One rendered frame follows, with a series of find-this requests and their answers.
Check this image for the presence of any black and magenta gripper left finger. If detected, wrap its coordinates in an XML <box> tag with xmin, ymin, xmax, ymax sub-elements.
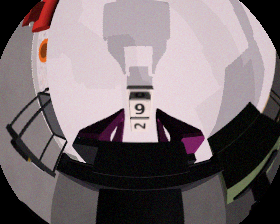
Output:
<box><xmin>76</xmin><ymin>108</ymin><xmax>125</xmax><ymax>142</ymax></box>

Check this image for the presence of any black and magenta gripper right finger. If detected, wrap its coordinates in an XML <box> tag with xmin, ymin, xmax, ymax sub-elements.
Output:
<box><xmin>155</xmin><ymin>108</ymin><xmax>205</xmax><ymax>155</ymax></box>

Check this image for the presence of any white cube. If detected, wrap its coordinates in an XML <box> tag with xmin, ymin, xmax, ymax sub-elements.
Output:
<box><xmin>130</xmin><ymin>116</ymin><xmax>150</xmax><ymax>132</ymax></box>
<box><xmin>129</xmin><ymin>92</ymin><xmax>151</xmax><ymax>117</ymax></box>

